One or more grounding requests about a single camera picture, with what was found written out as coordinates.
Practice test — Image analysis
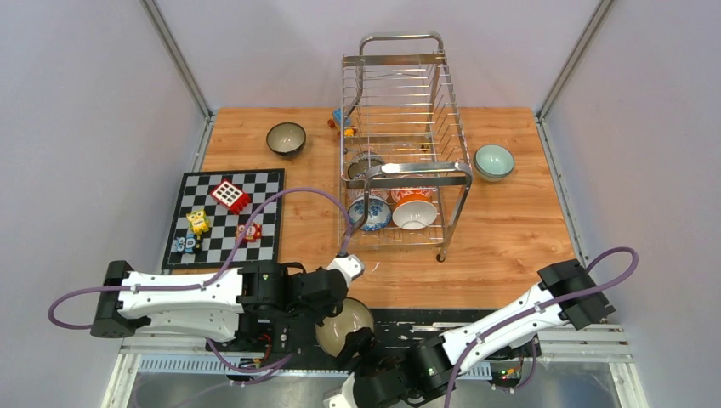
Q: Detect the orange floral white bowl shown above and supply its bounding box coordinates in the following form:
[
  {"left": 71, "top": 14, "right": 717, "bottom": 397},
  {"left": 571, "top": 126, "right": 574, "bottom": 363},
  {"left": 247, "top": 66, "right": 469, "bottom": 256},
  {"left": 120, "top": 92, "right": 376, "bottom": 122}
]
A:
[{"left": 390, "top": 188, "right": 434, "bottom": 203}]

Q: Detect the small celadon green bowl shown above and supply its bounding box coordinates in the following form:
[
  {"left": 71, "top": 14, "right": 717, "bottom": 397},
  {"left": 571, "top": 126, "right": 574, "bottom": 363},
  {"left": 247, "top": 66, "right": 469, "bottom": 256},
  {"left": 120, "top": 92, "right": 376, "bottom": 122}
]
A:
[{"left": 475, "top": 167, "right": 513, "bottom": 183}]

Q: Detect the brown speckled bowl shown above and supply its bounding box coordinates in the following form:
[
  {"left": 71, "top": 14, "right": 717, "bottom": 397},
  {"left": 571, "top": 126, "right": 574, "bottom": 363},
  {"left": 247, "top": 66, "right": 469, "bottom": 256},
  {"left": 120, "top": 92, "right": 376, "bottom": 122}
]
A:
[{"left": 315, "top": 297, "right": 375, "bottom": 357}]

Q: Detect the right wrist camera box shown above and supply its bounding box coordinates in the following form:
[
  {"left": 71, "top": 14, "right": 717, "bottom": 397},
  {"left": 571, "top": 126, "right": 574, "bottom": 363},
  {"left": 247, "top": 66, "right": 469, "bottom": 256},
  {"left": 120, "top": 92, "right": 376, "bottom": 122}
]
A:
[{"left": 322, "top": 376, "right": 358, "bottom": 408}]

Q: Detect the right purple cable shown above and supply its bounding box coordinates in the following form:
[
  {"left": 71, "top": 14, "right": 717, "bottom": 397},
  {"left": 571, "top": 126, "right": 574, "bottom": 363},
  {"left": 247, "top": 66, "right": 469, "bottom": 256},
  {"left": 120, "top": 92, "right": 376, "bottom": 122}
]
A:
[{"left": 443, "top": 246, "right": 640, "bottom": 408}]

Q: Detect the dark patterned bowl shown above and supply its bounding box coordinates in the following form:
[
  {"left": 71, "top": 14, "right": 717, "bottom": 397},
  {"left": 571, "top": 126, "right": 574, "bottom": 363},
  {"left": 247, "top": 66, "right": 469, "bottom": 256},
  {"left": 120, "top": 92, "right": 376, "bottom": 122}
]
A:
[{"left": 347, "top": 152, "right": 385, "bottom": 179}]

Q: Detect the red robot toy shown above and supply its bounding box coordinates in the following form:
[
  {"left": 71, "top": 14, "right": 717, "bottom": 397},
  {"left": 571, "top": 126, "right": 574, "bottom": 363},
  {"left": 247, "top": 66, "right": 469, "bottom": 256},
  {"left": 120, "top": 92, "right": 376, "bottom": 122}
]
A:
[{"left": 235, "top": 223, "right": 263, "bottom": 242}]

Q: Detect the blue owl toy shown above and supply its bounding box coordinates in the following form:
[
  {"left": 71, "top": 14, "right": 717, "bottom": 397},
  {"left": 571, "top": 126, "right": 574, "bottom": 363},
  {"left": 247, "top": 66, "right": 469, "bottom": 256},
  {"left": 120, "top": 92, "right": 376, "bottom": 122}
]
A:
[{"left": 172, "top": 235, "right": 202, "bottom": 254}]

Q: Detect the red toy brick block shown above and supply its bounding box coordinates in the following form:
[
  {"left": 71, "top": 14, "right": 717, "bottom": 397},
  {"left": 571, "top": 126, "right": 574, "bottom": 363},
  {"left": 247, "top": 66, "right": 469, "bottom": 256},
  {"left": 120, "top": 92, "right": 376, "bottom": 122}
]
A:
[{"left": 209, "top": 179, "right": 251, "bottom": 215}]

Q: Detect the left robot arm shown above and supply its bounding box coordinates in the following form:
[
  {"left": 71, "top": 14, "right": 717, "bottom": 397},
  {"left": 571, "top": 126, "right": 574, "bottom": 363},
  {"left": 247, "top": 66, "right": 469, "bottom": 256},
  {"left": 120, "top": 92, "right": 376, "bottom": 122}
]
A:
[{"left": 90, "top": 256, "right": 364, "bottom": 351}]

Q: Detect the toy brick car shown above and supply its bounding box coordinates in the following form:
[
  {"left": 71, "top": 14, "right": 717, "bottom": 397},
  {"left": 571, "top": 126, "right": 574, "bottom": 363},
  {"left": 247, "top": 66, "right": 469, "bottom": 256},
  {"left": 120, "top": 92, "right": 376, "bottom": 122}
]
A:
[{"left": 326, "top": 108, "right": 358, "bottom": 137}]

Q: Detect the teal glazed bowl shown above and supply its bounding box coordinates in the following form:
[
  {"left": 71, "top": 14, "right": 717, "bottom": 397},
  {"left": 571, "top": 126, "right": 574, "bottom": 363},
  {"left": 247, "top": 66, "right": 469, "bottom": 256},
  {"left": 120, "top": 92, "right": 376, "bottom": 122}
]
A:
[{"left": 266, "top": 122, "right": 307, "bottom": 159}]

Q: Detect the steel two-tier dish rack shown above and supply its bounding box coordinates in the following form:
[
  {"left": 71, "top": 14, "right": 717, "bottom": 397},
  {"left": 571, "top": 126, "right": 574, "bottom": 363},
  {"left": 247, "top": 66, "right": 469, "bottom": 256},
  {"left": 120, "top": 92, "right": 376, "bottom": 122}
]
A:
[{"left": 339, "top": 31, "right": 473, "bottom": 261}]

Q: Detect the large ribbed celadon bowl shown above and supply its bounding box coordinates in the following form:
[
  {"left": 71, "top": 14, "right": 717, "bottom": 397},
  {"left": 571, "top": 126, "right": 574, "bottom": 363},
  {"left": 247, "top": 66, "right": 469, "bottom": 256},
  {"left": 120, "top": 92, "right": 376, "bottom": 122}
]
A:
[{"left": 473, "top": 144, "right": 515, "bottom": 174}]

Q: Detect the yellow owl toy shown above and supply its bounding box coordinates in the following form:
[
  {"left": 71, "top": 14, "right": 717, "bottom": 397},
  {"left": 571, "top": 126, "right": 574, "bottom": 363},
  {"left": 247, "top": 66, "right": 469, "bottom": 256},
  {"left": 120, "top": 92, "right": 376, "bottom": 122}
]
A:
[{"left": 185, "top": 208, "right": 211, "bottom": 236}]

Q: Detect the black white chessboard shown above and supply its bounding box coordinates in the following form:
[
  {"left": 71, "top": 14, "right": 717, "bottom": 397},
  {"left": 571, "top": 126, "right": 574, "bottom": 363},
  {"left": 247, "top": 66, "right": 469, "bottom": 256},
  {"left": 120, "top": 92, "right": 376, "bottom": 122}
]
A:
[{"left": 162, "top": 168, "right": 286, "bottom": 270}]

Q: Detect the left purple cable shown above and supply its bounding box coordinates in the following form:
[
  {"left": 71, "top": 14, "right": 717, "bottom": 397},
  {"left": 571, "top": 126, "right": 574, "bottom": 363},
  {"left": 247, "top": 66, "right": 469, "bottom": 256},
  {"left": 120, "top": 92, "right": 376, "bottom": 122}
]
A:
[{"left": 47, "top": 187, "right": 354, "bottom": 330}]

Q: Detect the orange geometric pattern bowl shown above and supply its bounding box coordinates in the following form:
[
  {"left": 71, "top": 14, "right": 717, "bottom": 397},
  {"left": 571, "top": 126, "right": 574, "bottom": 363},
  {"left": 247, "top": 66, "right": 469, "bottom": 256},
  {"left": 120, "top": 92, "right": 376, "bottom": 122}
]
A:
[{"left": 347, "top": 188, "right": 366, "bottom": 203}]

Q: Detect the blue floral bowl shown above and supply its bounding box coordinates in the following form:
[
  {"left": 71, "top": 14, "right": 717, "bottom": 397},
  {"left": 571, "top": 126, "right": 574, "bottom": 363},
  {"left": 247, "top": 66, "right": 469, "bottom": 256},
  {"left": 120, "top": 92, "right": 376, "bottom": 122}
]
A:
[{"left": 348, "top": 195, "right": 392, "bottom": 231}]

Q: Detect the purple cable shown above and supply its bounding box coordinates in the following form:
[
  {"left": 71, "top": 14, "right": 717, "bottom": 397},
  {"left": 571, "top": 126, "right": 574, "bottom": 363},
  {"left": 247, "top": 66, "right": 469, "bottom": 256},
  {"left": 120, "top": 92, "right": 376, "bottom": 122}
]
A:
[
  {"left": 47, "top": 187, "right": 354, "bottom": 330},
  {"left": 443, "top": 246, "right": 640, "bottom": 408}
]

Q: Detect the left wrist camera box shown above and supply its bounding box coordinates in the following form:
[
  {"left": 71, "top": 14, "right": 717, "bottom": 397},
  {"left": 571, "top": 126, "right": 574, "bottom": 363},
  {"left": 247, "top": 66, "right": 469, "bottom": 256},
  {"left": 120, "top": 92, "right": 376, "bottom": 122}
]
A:
[{"left": 326, "top": 254, "right": 366, "bottom": 286}]

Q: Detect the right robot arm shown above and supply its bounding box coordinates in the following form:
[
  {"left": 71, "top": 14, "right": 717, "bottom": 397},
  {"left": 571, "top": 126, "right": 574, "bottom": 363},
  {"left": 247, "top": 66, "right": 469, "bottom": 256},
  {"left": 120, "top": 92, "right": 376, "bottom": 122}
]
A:
[{"left": 323, "top": 260, "right": 615, "bottom": 407}]

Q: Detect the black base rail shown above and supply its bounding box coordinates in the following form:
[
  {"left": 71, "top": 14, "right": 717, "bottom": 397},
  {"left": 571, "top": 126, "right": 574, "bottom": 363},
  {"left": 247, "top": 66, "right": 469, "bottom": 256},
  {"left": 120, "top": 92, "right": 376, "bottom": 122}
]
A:
[{"left": 205, "top": 303, "right": 569, "bottom": 371}]

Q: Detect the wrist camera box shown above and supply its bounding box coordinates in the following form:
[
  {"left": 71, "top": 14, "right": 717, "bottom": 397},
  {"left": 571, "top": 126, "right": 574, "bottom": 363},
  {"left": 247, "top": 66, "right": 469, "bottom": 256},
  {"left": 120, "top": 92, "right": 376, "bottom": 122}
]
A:
[
  {"left": 322, "top": 376, "right": 358, "bottom": 408},
  {"left": 326, "top": 254, "right": 366, "bottom": 286}
]

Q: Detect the orange bowl white inside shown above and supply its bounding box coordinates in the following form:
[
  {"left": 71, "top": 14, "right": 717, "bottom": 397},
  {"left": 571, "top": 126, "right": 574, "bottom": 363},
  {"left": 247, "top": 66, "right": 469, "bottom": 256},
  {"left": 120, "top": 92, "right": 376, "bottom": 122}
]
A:
[{"left": 392, "top": 199, "right": 439, "bottom": 230}]

